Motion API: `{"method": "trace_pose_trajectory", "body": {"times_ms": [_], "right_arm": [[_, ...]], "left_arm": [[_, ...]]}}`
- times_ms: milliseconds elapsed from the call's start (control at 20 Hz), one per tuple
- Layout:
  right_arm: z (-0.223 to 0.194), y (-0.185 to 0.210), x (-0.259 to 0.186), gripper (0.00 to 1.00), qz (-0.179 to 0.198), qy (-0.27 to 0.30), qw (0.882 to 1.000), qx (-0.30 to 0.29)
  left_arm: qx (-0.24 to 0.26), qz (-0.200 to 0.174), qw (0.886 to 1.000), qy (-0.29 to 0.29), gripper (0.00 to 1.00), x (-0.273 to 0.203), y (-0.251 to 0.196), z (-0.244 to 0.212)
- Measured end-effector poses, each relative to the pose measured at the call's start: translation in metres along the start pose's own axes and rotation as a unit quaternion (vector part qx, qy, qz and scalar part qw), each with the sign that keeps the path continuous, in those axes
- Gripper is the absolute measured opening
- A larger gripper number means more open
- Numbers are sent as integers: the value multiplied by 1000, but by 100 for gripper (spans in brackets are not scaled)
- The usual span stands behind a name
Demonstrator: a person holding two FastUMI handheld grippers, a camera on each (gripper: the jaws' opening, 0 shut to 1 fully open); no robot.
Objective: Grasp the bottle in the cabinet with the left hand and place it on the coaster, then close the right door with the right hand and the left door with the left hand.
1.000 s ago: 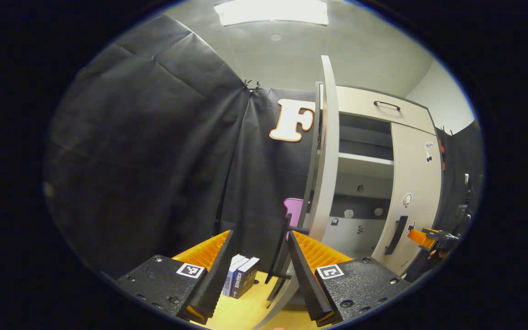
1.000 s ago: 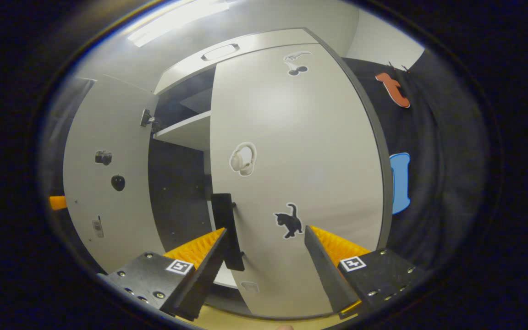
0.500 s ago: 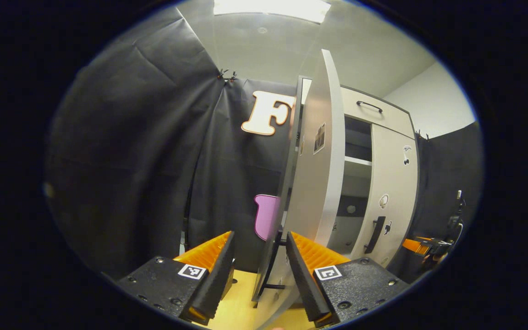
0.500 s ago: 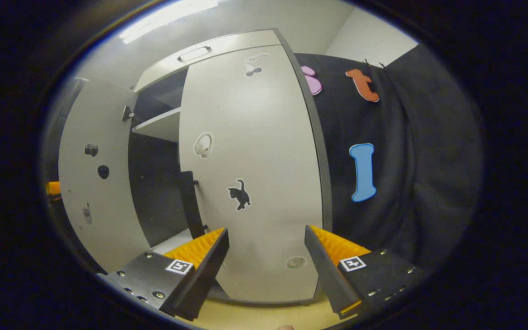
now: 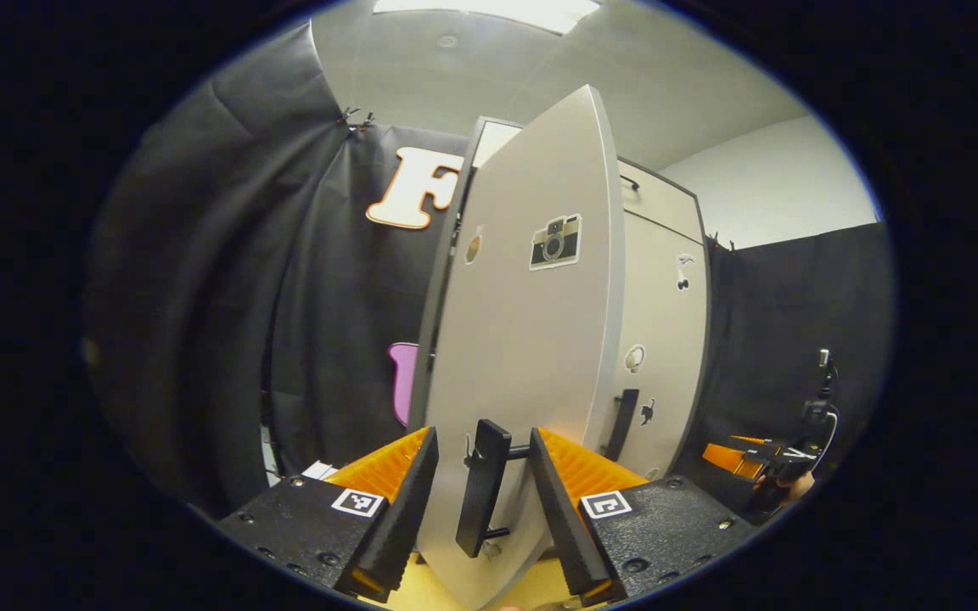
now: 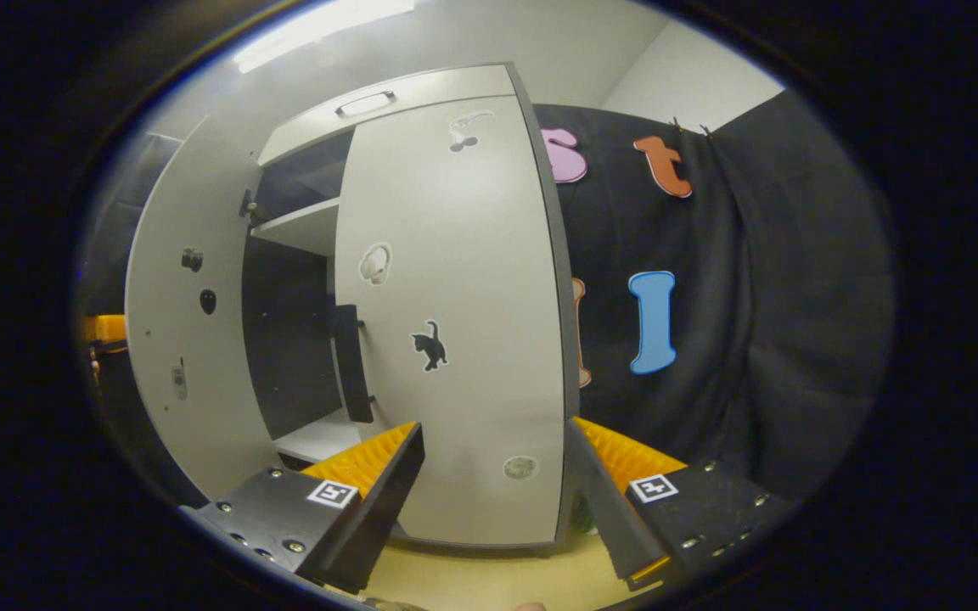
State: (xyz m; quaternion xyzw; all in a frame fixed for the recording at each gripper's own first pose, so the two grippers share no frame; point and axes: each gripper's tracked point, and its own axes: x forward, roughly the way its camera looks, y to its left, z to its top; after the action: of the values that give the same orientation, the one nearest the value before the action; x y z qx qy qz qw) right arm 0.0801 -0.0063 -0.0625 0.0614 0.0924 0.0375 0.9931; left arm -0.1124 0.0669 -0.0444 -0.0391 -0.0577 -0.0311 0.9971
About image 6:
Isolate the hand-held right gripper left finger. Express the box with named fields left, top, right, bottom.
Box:
left=179, top=422, right=426, bottom=595

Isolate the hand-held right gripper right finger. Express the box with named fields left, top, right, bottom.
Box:
left=563, top=416, right=795, bottom=592

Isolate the white cabinet door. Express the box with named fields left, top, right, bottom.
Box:
left=334, top=94, right=581, bottom=549
left=125, top=127, right=283, bottom=503

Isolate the white cabinet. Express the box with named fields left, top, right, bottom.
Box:
left=239, top=64, right=584, bottom=554

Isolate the black backdrop cloth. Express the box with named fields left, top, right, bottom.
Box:
left=535, top=88, right=895, bottom=503
left=80, top=132, right=186, bottom=320

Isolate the black door handle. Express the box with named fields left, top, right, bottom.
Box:
left=330, top=303, right=376, bottom=424

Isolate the metal drawer handle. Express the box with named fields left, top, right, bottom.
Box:
left=334, top=90, right=396, bottom=118

